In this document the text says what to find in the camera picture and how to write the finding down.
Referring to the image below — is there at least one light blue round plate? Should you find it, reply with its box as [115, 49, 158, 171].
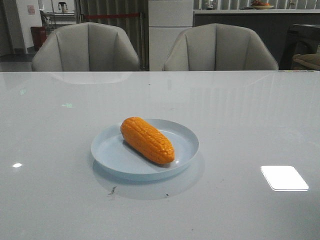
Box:
[91, 117, 199, 182]

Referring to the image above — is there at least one beige upholstered chair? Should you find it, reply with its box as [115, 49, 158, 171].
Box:
[31, 22, 140, 72]
[162, 23, 279, 72]

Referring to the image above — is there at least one fruit bowl on counter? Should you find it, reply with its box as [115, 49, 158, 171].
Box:
[250, 0, 274, 10]

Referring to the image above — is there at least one grey counter with white top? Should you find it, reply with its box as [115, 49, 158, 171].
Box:
[193, 9, 320, 66]

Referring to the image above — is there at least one right beige upholstered chair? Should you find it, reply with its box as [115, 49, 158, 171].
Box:
[162, 23, 279, 72]

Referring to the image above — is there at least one olive cushion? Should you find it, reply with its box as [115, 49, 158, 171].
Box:
[292, 53, 320, 71]

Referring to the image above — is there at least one left beige upholstered chair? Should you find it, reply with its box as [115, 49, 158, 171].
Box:
[31, 22, 140, 72]

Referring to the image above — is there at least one white cabinet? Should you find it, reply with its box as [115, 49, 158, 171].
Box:
[148, 0, 194, 72]

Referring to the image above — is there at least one red barrier belt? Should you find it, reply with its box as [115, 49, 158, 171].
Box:
[83, 12, 140, 20]

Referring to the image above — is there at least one red trash bin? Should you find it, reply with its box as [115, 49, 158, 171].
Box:
[30, 26, 47, 51]

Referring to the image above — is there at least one dark side table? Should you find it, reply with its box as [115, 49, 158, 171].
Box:
[279, 24, 320, 70]

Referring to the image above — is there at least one orange toy corn cob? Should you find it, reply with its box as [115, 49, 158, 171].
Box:
[120, 117, 175, 165]

